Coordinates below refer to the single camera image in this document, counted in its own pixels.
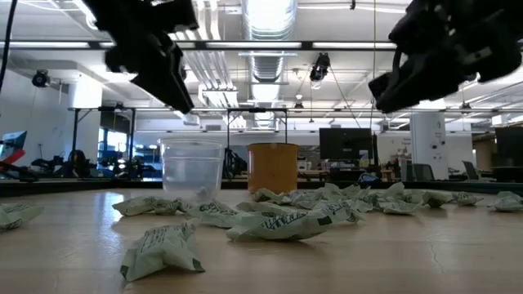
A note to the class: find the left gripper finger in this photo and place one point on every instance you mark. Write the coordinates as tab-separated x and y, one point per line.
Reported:
171	90

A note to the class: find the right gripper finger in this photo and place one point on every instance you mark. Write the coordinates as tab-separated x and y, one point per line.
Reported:
412	87

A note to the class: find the white building column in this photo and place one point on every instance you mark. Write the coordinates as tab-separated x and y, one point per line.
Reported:
429	143

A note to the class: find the grey office chair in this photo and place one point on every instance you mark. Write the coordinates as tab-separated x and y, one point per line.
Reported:
471	169
424	172

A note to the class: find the black computer monitor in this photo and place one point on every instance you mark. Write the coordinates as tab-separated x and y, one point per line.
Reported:
345	143

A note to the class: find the wooden cabinet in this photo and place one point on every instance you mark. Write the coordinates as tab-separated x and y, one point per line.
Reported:
484	155

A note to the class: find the blue rounded object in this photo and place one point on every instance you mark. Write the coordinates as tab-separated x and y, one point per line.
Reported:
369	178

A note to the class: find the dark large monitor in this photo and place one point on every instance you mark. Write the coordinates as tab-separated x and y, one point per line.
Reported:
510	147

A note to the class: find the colourful display screen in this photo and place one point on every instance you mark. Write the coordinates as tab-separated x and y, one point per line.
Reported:
12	143

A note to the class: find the black round ceiling camera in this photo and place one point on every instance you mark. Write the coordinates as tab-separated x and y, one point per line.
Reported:
41	78
184	72

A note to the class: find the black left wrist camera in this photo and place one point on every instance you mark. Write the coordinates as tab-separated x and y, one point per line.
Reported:
175	16

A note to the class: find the black background rig frame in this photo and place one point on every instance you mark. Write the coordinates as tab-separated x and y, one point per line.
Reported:
74	134
257	110

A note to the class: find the black overhead camera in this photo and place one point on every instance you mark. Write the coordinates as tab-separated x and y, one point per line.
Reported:
320	65

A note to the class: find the black overhead frame beam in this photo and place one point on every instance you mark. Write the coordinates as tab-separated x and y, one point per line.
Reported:
306	45

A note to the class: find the silver round air duct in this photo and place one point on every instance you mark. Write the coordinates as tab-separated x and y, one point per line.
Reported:
267	24

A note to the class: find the black aluminium table frame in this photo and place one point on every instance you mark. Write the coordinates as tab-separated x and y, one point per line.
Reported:
81	185

